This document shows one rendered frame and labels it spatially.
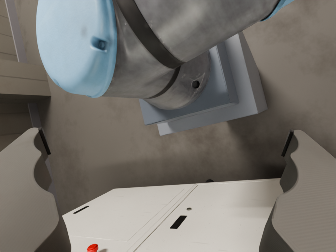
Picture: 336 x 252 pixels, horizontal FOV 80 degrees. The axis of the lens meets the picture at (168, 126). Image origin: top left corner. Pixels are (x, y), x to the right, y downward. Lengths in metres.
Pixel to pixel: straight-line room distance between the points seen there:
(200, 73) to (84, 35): 0.20
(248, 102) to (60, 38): 0.35
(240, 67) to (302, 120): 0.84
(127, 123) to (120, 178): 0.46
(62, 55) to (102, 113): 1.58
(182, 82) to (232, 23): 0.15
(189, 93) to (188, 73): 0.04
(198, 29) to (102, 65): 0.08
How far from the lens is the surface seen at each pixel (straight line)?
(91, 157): 1.95
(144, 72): 0.21
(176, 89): 0.31
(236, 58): 0.47
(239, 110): 0.46
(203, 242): 0.75
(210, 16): 0.18
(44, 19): 0.25
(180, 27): 0.18
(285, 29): 1.31
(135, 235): 0.90
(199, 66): 0.33
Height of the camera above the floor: 1.25
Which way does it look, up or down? 62 degrees down
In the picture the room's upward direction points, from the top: 100 degrees counter-clockwise
